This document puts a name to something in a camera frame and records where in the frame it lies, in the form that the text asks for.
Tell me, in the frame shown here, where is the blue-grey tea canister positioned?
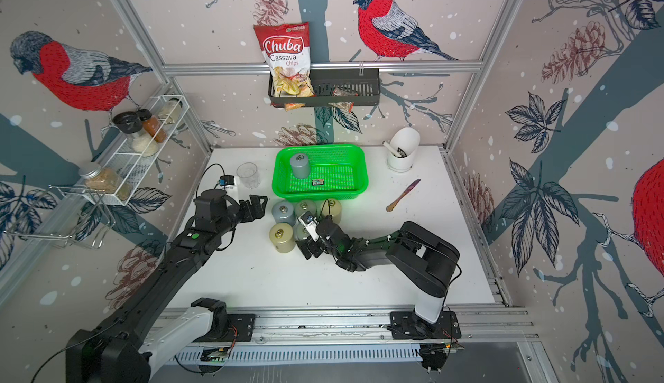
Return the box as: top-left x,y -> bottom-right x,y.
271,200 -> 296,227

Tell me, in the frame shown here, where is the beige tea canister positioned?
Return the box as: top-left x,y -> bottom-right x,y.
269,222 -> 296,253

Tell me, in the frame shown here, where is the yellow-green tea canister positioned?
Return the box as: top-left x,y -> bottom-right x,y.
321,199 -> 342,225

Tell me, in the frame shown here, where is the sage green tea canister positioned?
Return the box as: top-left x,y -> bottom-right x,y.
294,199 -> 318,218

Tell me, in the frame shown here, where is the grey-green canister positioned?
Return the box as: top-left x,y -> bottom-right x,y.
293,223 -> 311,242

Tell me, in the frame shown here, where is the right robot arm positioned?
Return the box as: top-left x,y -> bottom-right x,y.
297,212 -> 463,342

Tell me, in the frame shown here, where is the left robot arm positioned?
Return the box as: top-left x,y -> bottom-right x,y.
65,189 -> 268,382

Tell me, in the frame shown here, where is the green plastic basket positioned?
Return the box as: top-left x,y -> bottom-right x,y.
271,144 -> 368,203

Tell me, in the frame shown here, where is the clear drinking glass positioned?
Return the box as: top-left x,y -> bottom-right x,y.
236,162 -> 260,189

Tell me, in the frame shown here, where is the white utensil holder cup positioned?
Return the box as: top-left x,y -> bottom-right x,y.
387,127 -> 420,173

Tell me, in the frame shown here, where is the pale spice jar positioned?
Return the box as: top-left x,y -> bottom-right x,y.
157,98 -> 182,125

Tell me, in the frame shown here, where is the orange spice bottle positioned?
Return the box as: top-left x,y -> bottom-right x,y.
137,108 -> 167,144

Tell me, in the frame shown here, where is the silver lid grain jar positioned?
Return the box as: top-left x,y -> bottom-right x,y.
79,163 -> 122,195

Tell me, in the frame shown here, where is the black lid spice jar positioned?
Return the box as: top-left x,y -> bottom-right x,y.
112,112 -> 159,157

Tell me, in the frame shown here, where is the small snack packet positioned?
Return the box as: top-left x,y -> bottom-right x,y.
330,87 -> 357,112

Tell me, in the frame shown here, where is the red cassava chips bag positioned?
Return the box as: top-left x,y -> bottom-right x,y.
253,22 -> 315,110

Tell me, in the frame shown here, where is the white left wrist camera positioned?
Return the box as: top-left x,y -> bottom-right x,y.
215,174 -> 240,202

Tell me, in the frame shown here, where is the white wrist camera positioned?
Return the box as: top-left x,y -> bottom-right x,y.
215,174 -> 240,202
298,211 -> 319,241

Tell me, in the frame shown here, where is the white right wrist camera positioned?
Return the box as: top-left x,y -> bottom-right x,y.
298,211 -> 319,241

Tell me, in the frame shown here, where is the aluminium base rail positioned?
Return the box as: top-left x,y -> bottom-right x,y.
149,303 -> 541,368

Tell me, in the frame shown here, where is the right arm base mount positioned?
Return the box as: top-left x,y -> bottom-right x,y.
387,310 -> 462,372

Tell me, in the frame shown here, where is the white utensil handle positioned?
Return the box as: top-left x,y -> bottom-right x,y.
382,141 -> 402,158

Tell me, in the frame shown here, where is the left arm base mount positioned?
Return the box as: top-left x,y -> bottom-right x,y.
199,313 -> 256,343

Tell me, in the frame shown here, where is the white wire spice rack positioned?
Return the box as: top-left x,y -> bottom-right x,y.
80,94 -> 190,205

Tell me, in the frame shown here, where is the black wall basket shelf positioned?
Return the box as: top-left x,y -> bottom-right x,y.
267,68 -> 380,108

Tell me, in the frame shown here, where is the wire hanging rack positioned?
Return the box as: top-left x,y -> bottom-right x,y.
2,183 -> 118,252

